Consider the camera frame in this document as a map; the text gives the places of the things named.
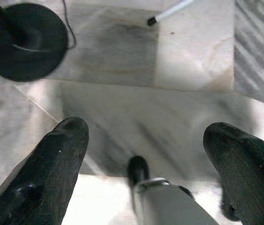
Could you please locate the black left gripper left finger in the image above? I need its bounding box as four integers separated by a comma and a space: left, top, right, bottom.
0, 116, 90, 225

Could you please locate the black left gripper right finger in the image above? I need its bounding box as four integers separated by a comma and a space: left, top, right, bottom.
203, 121, 264, 225

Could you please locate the black round floor stand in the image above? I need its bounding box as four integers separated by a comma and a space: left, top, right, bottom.
0, 0, 68, 83

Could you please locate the white leg with black tip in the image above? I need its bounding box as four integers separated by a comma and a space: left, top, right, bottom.
147, 0, 195, 26

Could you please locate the thin black cable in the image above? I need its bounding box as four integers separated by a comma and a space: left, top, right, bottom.
61, 0, 77, 50

